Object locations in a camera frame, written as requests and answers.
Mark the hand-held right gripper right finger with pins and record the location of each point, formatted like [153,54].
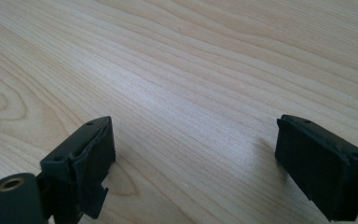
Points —
[320,168]

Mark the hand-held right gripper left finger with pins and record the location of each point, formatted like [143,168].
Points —
[84,161]

